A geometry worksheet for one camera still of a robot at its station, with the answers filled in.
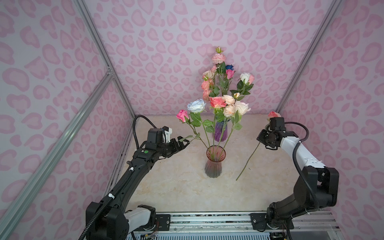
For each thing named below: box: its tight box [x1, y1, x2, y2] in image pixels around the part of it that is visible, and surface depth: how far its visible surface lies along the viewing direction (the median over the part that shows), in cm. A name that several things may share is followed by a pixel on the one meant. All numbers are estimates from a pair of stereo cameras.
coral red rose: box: [209, 96, 227, 160], surface depth 69 cm
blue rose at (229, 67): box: [225, 64, 234, 71], surface depth 89 cm
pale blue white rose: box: [187, 99, 215, 159], surface depth 67 cm
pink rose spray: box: [201, 46, 226, 101], surface depth 84 cm
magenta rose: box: [226, 69, 236, 80], surface depth 84 cm
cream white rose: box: [202, 70, 215, 80], surface depth 86 cm
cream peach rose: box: [222, 101, 251, 151], surface depth 64 cm
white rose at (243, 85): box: [229, 72, 255, 101], surface depth 80 cm
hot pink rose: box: [176, 109, 209, 151], surface depth 66 cm
